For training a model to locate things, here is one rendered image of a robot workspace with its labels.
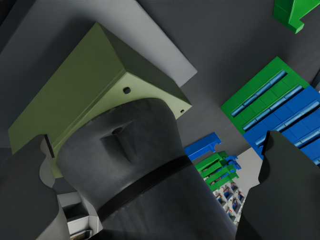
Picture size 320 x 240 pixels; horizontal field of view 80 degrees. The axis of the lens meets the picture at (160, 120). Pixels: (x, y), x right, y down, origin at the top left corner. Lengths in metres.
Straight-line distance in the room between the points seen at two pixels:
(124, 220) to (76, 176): 0.08
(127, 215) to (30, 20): 0.23
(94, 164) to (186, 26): 0.32
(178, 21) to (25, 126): 0.32
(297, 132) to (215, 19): 0.55
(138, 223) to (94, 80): 0.16
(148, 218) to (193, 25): 0.37
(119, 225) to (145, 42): 0.25
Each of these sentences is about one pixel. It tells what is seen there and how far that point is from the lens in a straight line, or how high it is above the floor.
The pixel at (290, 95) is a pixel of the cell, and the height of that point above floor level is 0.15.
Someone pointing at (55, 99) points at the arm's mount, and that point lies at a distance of 0.28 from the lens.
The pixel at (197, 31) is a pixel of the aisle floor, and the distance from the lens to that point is 0.47.
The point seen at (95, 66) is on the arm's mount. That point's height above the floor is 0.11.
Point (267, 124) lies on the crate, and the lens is 0.88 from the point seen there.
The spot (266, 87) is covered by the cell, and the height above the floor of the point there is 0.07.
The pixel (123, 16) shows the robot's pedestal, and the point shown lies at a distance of 0.28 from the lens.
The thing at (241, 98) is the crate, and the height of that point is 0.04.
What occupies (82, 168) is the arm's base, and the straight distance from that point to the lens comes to 0.25.
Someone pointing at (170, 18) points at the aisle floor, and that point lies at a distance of 0.40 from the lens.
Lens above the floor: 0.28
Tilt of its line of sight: 24 degrees down
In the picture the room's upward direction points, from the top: 148 degrees clockwise
